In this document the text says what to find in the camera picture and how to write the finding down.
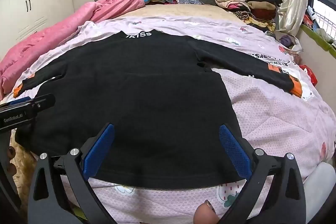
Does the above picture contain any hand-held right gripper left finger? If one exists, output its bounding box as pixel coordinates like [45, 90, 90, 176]
[28, 123, 116, 224]

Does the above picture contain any green windowsill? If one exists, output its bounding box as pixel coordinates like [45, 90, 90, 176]
[299, 23, 336, 52]

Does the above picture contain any black sweater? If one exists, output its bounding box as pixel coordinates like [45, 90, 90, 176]
[13, 30, 302, 190]

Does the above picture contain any red plastic bag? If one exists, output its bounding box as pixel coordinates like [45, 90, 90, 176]
[299, 64, 318, 86]

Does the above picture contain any pink strawberry printed blanket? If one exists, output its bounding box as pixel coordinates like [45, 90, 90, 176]
[0, 15, 336, 224]

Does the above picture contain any purple cloth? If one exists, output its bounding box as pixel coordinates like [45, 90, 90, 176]
[278, 34, 303, 52]

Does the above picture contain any beige bed sheet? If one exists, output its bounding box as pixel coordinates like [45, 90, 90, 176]
[115, 4, 237, 21]

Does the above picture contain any person's left hand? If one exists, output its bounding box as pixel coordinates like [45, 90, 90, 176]
[7, 145, 17, 180]

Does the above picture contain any pile of folded clothes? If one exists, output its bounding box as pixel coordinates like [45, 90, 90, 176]
[213, 0, 285, 33]

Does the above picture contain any pink quilt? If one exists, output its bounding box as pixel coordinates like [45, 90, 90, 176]
[0, 0, 175, 101]

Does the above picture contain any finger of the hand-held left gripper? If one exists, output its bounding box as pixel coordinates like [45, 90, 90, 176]
[0, 93, 56, 112]

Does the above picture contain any person's light grey clothing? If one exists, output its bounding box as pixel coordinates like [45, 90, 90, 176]
[302, 161, 336, 224]

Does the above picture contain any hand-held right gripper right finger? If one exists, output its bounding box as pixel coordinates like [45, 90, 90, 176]
[219, 123, 307, 224]

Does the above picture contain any person's right hand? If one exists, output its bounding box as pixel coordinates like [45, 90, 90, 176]
[194, 200, 219, 224]

